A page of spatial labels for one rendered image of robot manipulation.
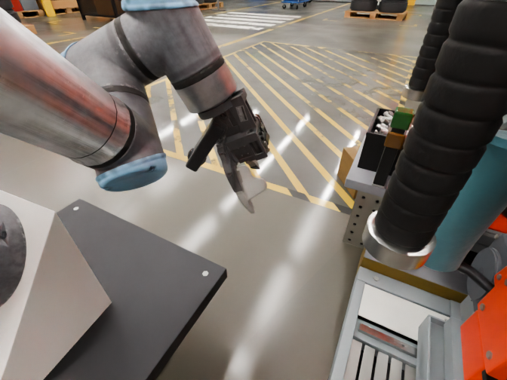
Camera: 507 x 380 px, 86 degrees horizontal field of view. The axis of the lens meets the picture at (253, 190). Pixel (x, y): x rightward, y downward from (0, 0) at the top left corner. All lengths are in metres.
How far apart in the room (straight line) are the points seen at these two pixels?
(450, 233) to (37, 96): 0.55
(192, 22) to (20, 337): 0.57
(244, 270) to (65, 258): 0.67
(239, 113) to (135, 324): 0.51
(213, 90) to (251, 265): 0.81
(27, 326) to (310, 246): 0.93
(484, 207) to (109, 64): 0.56
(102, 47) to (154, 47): 0.07
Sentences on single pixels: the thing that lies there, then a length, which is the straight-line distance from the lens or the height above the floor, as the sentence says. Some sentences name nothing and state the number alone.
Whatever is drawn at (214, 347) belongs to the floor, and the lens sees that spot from 0.98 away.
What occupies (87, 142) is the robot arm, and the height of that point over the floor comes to 0.77.
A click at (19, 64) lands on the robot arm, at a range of 0.26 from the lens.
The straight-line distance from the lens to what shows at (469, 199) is 0.50.
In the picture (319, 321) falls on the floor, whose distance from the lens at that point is 1.02.
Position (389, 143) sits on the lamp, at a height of 0.58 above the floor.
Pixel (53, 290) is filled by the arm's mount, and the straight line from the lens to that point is 0.63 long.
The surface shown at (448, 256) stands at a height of 0.53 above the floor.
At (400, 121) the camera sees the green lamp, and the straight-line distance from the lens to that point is 0.72.
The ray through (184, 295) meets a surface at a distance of 0.72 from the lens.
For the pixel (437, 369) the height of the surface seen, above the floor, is 0.15.
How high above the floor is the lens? 0.90
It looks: 39 degrees down
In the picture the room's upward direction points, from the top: straight up
